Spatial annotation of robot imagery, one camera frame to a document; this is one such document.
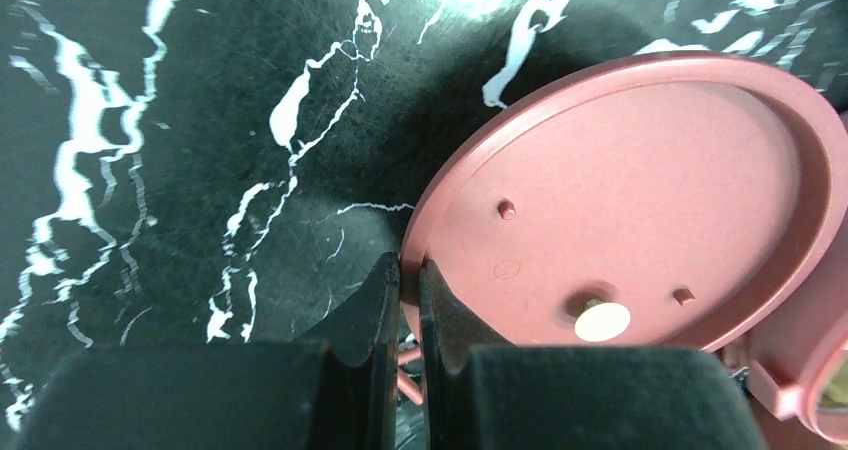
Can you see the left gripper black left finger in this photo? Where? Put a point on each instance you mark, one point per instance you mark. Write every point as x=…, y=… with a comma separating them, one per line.
x=332, y=388

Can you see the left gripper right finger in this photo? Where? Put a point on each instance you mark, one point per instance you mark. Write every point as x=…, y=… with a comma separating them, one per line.
x=482, y=392

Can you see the red round lid front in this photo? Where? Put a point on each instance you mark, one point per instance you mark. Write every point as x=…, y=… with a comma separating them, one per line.
x=667, y=198

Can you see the red steel lunch bowl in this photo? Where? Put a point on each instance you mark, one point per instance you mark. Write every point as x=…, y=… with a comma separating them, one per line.
x=793, y=363

